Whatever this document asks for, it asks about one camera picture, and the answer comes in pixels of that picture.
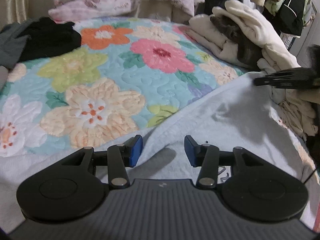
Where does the floral bed quilt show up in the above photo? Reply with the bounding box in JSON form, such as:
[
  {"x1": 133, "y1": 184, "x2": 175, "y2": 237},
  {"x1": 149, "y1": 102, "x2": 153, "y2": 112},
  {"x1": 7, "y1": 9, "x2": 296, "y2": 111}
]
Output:
[{"x1": 1, "y1": 17, "x2": 244, "y2": 157}]

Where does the dark grey garment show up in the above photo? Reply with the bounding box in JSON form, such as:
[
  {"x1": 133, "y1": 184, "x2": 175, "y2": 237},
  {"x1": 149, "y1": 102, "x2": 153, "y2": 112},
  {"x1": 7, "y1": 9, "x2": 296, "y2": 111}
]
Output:
[{"x1": 1, "y1": 20, "x2": 33, "y2": 69}]

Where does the black cable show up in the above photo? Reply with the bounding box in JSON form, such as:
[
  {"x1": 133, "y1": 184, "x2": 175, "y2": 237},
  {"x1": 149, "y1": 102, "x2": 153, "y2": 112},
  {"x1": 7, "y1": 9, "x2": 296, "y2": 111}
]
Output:
[{"x1": 303, "y1": 168, "x2": 320, "y2": 184}]

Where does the dark hanging jacket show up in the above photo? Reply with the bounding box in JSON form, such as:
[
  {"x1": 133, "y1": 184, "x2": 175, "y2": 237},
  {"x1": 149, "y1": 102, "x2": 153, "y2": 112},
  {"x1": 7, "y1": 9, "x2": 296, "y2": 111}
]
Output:
[{"x1": 263, "y1": 0, "x2": 311, "y2": 37}]

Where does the beige curtain right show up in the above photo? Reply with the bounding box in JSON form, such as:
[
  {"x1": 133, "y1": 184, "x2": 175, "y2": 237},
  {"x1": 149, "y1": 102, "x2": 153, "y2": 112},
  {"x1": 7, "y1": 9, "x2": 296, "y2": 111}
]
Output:
[{"x1": 0, "y1": 0, "x2": 29, "y2": 27}]

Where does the grey polo shirt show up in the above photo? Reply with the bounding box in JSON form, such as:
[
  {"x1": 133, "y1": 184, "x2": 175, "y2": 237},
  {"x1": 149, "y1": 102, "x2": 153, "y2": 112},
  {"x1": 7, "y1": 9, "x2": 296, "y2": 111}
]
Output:
[{"x1": 0, "y1": 66, "x2": 9, "y2": 91}]

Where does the white folded clothes pile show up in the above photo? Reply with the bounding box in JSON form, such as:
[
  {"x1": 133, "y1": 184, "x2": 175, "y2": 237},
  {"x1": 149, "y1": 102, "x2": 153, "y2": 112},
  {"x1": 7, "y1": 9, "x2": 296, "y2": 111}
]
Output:
[{"x1": 187, "y1": 0, "x2": 318, "y2": 137}]

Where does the light grey sweatshirt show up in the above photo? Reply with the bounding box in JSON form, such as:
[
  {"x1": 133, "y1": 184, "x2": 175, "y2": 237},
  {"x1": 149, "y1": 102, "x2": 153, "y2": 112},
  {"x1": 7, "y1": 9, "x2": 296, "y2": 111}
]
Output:
[{"x1": 0, "y1": 71, "x2": 320, "y2": 233}]

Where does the black garment on bed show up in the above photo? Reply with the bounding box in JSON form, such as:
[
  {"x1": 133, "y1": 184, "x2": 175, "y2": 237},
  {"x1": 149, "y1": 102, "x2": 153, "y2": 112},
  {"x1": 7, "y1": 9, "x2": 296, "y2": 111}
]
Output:
[{"x1": 19, "y1": 17, "x2": 81, "y2": 62}]

